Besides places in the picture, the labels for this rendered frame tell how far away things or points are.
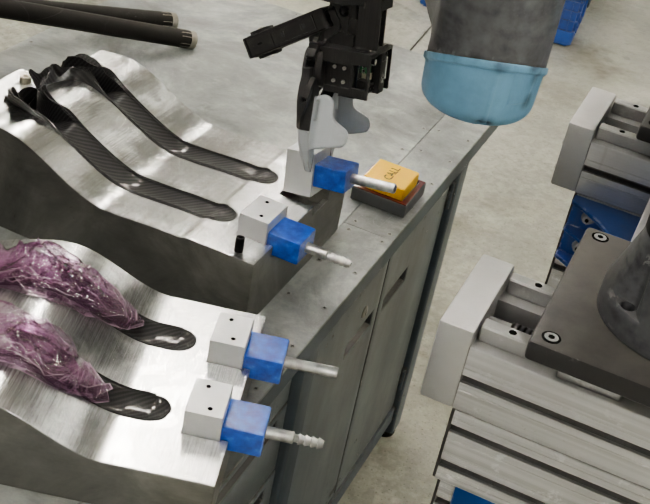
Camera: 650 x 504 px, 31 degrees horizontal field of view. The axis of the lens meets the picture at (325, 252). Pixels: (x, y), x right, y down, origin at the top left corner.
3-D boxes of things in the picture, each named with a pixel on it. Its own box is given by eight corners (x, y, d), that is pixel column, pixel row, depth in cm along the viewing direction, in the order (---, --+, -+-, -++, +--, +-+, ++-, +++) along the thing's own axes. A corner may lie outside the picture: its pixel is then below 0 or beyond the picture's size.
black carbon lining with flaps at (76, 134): (283, 187, 144) (294, 120, 139) (220, 244, 131) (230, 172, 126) (50, 98, 153) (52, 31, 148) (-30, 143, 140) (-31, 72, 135)
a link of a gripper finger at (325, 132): (336, 181, 131) (351, 100, 129) (288, 170, 133) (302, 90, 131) (345, 179, 134) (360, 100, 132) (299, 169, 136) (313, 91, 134)
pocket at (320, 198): (326, 214, 143) (331, 189, 141) (307, 233, 139) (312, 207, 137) (293, 201, 144) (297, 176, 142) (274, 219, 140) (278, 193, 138)
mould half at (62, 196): (337, 230, 151) (355, 139, 143) (243, 330, 130) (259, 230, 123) (20, 106, 164) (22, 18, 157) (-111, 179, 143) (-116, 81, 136)
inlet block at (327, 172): (399, 204, 138) (405, 161, 136) (384, 216, 134) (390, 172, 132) (300, 179, 142) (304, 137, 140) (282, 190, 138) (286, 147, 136)
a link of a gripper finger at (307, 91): (303, 131, 130) (317, 53, 129) (291, 128, 131) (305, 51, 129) (319, 131, 135) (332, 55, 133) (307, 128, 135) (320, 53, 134)
